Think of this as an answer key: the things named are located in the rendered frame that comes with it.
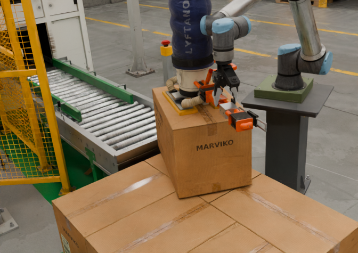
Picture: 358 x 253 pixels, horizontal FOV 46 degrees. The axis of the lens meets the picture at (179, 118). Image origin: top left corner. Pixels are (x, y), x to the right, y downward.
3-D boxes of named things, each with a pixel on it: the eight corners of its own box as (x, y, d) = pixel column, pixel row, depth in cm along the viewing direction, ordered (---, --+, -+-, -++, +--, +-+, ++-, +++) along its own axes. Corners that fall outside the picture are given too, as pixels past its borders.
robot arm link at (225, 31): (238, 18, 176) (226, 23, 169) (239, 47, 181) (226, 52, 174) (220, 16, 181) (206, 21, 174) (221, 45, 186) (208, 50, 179)
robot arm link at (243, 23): (231, 14, 192) (216, 19, 183) (253, 15, 185) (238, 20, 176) (232, 34, 195) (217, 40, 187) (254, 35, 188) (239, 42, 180)
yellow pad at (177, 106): (162, 94, 241) (161, 86, 239) (178, 91, 244) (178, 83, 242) (179, 116, 212) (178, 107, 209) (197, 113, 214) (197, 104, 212)
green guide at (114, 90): (53, 65, 454) (51, 57, 450) (62, 63, 459) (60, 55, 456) (131, 104, 336) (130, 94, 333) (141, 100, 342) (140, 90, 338)
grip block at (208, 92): (198, 97, 206) (198, 86, 204) (217, 94, 209) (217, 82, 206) (204, 103, 199) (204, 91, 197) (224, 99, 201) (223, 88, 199)
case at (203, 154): (157, 146, 268) (152, 88, 251) (217, 136, 275) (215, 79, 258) (178, 199, 215) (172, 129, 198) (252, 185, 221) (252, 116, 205)
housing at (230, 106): (218, 113, 187) (218, 104, 185) (232, 110, 189) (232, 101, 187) (224, 119, 181) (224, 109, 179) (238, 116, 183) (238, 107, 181)
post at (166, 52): (170, 158, 364) (160, 46, 323) (176, 155, 368) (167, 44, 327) (175, 161, 360) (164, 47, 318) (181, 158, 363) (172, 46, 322)
